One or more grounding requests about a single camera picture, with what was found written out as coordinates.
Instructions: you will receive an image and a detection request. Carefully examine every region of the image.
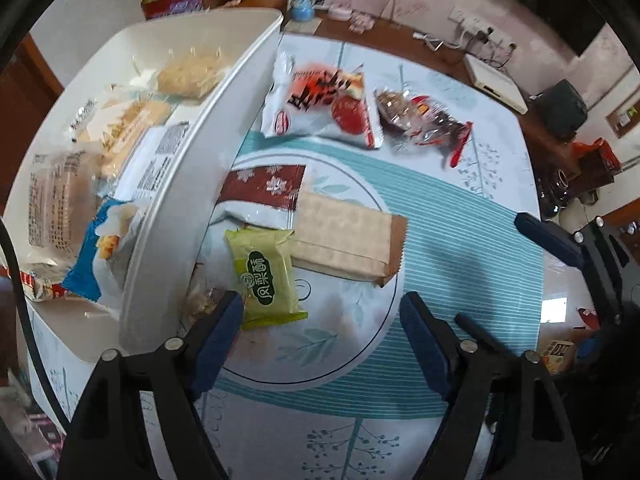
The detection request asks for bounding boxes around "white charging cable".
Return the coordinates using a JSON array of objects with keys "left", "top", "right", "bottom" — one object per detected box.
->
[{"left": 412, "top": 31, "right": 461, "bottom": 51}]

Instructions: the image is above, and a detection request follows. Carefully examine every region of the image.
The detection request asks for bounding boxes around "cork board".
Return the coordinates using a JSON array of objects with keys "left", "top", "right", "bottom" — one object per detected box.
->
[{"left": 605, "top": 95, "right": 640, "bottom": 138}]

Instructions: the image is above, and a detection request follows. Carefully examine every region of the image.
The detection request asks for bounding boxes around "dark red snowflake packet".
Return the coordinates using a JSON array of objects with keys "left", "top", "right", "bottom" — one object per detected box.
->
[{"left": 214, "top": 163, "right": 307, "bottom": 226}]

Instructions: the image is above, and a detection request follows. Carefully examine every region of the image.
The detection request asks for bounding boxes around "black television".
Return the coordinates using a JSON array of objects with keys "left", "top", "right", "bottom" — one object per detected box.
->
[{"left": 450, "top": 0, "right": 618, "bottom": 58}]

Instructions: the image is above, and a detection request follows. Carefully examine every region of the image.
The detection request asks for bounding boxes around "dark glass kettle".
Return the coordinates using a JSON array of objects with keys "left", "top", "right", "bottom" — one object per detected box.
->
[{"left": 535, "top": 165, "right": 583, "bottom": 218}]

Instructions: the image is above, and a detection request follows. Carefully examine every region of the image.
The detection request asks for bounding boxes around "red bread bag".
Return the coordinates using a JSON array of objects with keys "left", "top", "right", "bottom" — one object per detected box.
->
[{"left": 141, "top": 0, "right": 205, "bottom": 21}]

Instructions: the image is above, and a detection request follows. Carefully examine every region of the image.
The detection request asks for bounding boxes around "white and red snack bag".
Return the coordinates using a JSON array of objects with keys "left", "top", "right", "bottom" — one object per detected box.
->
[{"left": 261, "top": 52, "right": 382, "bottom": 150}]

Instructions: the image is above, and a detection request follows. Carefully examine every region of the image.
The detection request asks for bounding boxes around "red yellow snack packet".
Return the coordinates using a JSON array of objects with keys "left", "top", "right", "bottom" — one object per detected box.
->
[{"left": 410, "top": 95, "right": 448, "bottom": 121}]

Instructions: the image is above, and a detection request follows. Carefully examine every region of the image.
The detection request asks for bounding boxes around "small clear snack packet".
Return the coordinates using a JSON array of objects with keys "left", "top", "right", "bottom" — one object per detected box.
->
[{"left": 186, "top": 285, "right": 228, "bottom": 333}]

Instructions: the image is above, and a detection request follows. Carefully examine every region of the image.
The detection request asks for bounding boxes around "beige cracker packet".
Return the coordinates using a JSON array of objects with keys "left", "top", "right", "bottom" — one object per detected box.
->
[{"left": 287, "top": 191, "right": 408, "bottom": 288}]

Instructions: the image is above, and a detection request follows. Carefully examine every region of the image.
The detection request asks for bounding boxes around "red snack box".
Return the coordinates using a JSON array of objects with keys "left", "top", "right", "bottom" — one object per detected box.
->
[{"left": 570, "top": 137, "right": 623, "bottom": 176}]

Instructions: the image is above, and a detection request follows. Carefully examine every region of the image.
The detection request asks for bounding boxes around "green pastry packet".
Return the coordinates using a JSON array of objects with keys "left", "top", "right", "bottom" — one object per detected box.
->
[{"left": 224, "top": 227, "right": 308, "bottom": 331}]

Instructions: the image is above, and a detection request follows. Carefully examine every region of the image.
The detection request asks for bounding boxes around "clear nut packet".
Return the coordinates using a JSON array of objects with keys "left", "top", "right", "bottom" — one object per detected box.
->
[{"left": 374, "top": 87, "right": 426, "bottom": 133}]

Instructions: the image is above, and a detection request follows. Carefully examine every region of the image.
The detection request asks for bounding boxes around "large white snack bag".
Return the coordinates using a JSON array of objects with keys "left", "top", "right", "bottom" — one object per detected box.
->
[{"left": 20, "top": 120, "right": 191, "bottom": 303}]

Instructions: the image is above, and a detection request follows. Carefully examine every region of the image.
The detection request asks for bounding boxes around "clear sliced bread packet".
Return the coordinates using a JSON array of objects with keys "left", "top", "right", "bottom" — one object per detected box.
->
[{"left": 25, "top": 150, "right": 98, "bottom": 266}]

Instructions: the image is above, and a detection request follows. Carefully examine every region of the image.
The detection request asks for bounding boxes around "yellow snack box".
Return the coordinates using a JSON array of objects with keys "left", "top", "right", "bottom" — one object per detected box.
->
[{"left": 542, "top": 340, "right": 576, "bottom": 376}]

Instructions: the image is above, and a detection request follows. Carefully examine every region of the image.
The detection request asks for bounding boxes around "blue snack packet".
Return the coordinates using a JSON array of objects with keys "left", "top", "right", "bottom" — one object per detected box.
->
[{"left": 61, "top": 199, "right": 138, "bottom": 302}]

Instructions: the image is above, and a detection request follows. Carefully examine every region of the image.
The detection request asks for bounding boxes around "white plastic storage bin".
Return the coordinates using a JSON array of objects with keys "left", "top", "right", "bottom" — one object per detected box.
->
[{"left": 0, "top": 8, "right": 285, "bottom": 365}]

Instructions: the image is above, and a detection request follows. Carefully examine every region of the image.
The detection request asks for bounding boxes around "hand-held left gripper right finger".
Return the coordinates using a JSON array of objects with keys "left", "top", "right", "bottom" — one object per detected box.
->
[{"left": 399, "top": 291, "right": 583, "bottom": 480}]

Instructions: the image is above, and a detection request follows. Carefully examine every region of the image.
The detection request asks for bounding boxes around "black speaker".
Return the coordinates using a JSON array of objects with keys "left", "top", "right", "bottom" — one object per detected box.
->
[{"left": 537, "top": 79, "right": 588, "bottom": 141}]

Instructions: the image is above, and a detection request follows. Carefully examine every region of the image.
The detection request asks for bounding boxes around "clear red candy packet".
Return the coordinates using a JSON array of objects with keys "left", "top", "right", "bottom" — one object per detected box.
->
[{"left": 400, "top": 105, "right": 473, "bottom": 168}]

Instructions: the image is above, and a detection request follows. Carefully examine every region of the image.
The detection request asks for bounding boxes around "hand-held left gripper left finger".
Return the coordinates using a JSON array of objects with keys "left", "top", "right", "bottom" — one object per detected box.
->
[{"left": 57, "top": 290, "right": 246, "bottom": 480}]

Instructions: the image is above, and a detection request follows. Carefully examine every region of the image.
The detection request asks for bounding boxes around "clear crumbly cake packet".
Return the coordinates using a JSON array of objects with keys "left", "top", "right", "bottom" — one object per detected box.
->
[{"left": 156, "top": 47, "right": 232, "bottom": 98}]

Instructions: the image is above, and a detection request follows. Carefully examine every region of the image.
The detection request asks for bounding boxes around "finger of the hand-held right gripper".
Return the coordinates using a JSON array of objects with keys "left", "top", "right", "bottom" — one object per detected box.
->
[
  {"left": 454, "top": 312, "right": 531, "bottom": 361},
  {"left": 514, "top": 211, "right": 587, "bottom": 268}
]

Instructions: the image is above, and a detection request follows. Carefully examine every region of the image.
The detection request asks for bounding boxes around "white set-top box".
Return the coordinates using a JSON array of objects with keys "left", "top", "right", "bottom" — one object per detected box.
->
[{"left": 462, "top": 54, "right": 530, "bottom": 116}]

